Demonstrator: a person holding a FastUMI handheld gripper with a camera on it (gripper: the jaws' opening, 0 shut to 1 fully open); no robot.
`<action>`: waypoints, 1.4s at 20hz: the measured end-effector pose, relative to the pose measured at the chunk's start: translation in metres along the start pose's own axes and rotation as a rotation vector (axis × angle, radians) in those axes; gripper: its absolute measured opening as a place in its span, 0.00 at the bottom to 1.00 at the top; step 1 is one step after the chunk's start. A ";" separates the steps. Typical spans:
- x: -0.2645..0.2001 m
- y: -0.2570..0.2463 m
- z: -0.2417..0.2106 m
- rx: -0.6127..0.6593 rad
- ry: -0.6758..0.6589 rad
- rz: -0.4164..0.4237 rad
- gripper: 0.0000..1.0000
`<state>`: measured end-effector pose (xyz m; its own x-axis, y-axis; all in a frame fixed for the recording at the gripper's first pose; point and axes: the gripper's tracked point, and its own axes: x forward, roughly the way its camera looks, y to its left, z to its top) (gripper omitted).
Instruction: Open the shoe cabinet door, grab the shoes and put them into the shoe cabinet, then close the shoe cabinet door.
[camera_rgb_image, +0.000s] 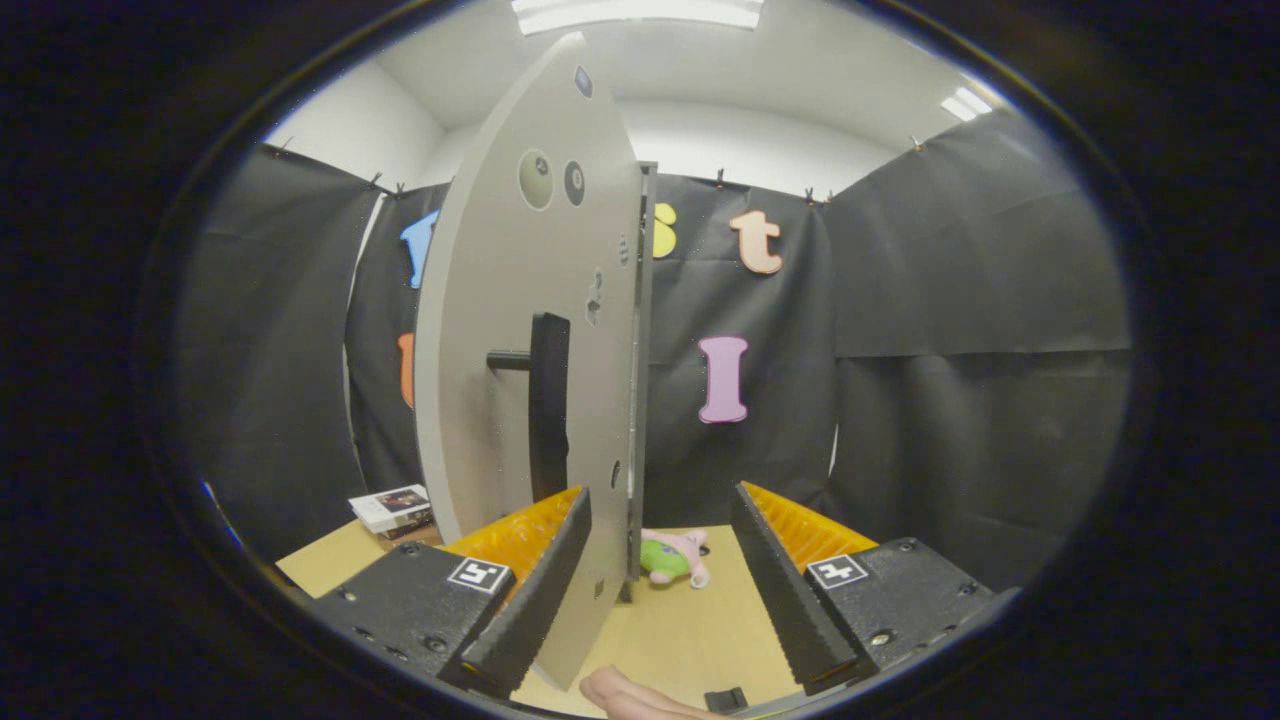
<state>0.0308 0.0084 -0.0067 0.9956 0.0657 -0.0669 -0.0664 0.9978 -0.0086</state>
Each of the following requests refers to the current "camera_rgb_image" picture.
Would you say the small ceiling light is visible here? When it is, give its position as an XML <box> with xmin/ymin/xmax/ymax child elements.
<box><xmin>940</xmin><ymin>85</ymin><xmax>996</xmax><ymax>123</ymax></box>

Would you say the grey shoe cabinet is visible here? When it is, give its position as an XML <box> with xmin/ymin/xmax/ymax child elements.
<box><xmin>625</xmin><ymin>162</ymin><xmax>659</xmax><ymax>603</ymax></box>

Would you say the black backdrop cloth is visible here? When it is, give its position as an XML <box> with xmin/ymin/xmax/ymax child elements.
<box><xmin>175</xmin><ymin>105</ymin><xmax>1136</xmax><ymax>591</ymax></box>

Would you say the white booklet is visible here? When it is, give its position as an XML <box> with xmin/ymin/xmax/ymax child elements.
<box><xmin>348</xmin><ymin>484</ymin><xmax>436</xmax><ymax>541</ymax></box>

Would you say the green and pink plush toy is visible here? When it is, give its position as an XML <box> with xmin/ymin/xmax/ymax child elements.
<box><xmin>640</xmin><ymin>528</ymin><xmax>713</xmax><ymax>589</ymax></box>

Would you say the large ceiling light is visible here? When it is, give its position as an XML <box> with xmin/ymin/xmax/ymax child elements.
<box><xmin>512</xmin><ymin>0</ymin><xmax>766</xmax><ymax>36</ymax></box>

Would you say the black door handle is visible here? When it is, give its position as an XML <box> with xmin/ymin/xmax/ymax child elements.
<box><xmin>486</xmin><ymin>312</ymin><xmax>571</xmax><ymax>504</ymax></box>

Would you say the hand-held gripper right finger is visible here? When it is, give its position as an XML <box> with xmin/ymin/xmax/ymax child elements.
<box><xmin>730</xmin><ymin>481</ymin><xmax>1023</xmax><ymax>694</ymax></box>

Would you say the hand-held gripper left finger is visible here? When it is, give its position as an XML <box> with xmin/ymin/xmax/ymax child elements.
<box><xmin>310</xmin><ymin>485</ymin><xmax>593</xmax><ymax>698</ymax></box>

